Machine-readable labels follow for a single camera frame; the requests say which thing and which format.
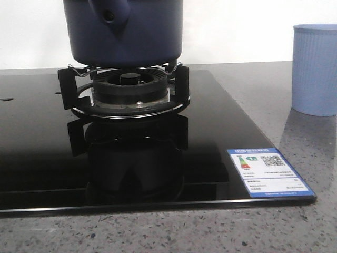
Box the black glass gas stove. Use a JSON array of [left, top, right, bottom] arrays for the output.
[[1, 71, 316, 217]]

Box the right burner with pot support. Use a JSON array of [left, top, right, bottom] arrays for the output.
[[57, 61, 190, 120]]

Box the dark blue saucepan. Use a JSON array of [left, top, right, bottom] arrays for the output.
[[63, 1, 183, 68]]

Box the light blue ribbed cup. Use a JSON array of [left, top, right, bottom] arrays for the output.
[[292, 24, 336, 116]]

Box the blue energy label sticker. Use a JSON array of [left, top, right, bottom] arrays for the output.
[[227, 148, 314, 198]]

